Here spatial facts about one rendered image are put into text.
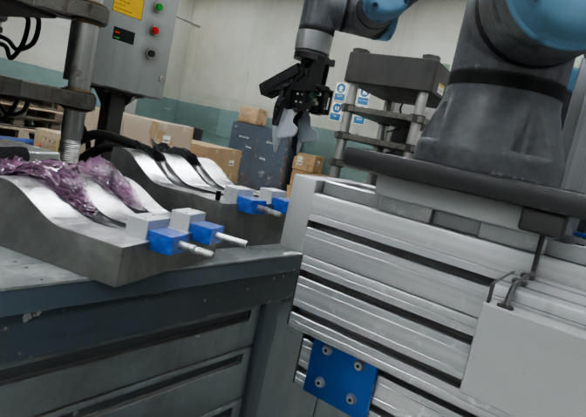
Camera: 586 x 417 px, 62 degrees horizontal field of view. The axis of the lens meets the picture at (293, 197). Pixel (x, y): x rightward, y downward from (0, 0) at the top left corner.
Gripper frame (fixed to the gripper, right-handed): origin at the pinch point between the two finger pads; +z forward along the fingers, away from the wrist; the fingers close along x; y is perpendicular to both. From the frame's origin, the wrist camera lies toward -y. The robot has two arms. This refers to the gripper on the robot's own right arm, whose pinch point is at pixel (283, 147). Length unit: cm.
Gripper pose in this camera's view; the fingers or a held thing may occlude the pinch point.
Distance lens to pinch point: 105.0
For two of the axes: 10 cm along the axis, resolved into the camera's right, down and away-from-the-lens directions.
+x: 5.9, 0.3, 8.0
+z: -2.0, 9.7, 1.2
